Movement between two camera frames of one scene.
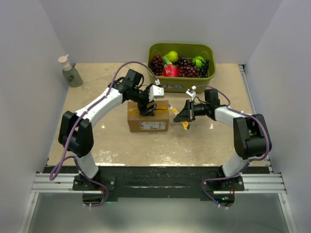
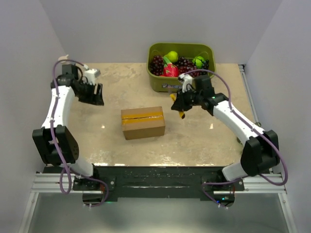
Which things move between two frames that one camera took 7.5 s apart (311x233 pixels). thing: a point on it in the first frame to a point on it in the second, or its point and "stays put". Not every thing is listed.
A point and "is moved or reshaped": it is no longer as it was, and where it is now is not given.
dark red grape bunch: x=157 y=66 stays put
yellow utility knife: x=186 y=124 to x=181 y=113
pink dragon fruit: x=169 y=69 stays put
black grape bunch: x=204 y=70 stays put
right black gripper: x=187 y=113 to x=180 y=104
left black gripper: x=144 y=111 to x=95 y=99
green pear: x=172 y=56 stays put
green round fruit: x=198 y=61 stays put
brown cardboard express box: x=160 y=122 is moved or reshaped
